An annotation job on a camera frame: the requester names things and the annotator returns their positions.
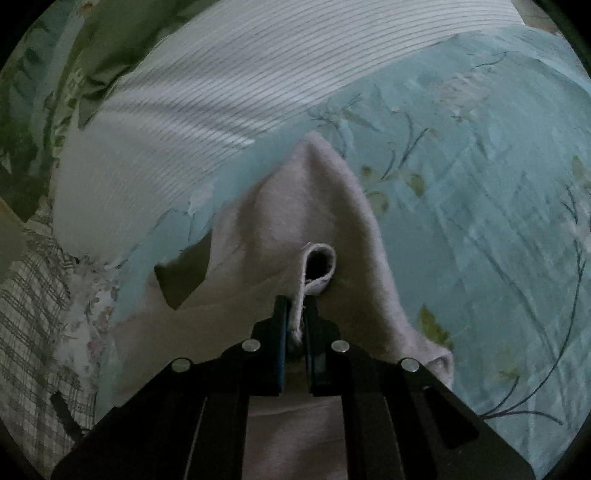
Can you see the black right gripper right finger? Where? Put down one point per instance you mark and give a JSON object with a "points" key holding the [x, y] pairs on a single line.
{"points": [[400, 421]]}

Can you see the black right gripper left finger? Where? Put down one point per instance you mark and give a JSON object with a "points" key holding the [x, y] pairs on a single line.
{"points": [[189, 421]]}

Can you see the grey-pink knit garment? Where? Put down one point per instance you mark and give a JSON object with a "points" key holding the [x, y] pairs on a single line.
{"points": [[305, 230]]}

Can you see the green plaid bed sheet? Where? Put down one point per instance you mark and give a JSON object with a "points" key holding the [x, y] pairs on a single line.
{"points": [[34, 296]]}

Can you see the white floral fabric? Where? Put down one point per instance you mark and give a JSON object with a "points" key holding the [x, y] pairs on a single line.
{"points": [[83, 328]]}

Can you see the light blue floral quilt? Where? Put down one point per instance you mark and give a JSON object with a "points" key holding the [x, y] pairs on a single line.
{"points": [[474, 155]]}

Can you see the white striped pillow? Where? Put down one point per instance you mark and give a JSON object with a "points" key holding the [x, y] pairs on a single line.
{"points": [[170, 91]]}

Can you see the green leaf patterned pillow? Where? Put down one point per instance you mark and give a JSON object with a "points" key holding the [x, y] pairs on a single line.
{"points": [[61, 71]]}

